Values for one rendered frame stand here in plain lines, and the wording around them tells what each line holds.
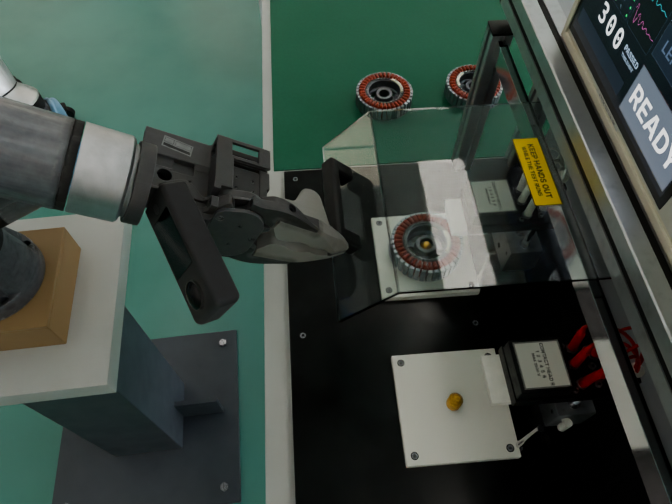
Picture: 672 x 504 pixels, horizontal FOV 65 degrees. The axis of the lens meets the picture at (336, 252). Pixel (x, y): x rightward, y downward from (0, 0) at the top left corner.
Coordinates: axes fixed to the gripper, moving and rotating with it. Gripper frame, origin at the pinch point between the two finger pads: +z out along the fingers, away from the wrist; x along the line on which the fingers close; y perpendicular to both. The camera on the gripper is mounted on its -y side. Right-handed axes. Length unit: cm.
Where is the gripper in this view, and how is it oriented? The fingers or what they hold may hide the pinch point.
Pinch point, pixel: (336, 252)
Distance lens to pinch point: 53.1
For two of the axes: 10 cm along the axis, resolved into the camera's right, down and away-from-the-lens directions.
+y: -0.7, -8.5, 5.3
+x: -5.0, 4.9, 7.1
